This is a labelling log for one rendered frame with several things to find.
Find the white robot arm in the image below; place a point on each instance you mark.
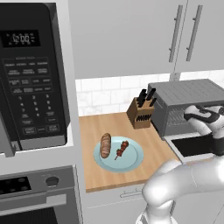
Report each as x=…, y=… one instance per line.
x=186, y=180

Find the brown baguette bread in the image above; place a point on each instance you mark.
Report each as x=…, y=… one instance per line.
x=105, y=145

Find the black microwave oven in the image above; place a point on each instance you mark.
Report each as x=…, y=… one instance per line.
x=32, y=75

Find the red kebab skewer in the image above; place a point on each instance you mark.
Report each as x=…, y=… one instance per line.
x=122, y=148

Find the toaster oven door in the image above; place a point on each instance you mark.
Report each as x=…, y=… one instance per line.
x=189, y=145

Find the steel built-in oven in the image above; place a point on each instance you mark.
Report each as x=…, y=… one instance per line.
x=35, y=198

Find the wide grey cupboard door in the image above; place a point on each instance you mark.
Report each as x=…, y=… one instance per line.
x=122, y=35

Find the white drawer front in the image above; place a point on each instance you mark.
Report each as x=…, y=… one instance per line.
x=108, y=197

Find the white tall appliance cabinet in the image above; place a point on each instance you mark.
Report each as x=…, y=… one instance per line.
x=73, y=87

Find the grey toaster oven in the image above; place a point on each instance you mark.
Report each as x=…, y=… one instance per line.
x=186, y=93

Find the light blue plate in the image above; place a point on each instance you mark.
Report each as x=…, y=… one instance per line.
x=131, y=159

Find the narrow grey cupboard door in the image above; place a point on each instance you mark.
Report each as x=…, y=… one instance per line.
x=210, y=35

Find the wooden knife block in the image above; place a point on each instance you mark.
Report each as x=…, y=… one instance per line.
x=140, y=118

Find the black oven knob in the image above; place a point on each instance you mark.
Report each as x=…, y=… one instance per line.
x=52, y=181

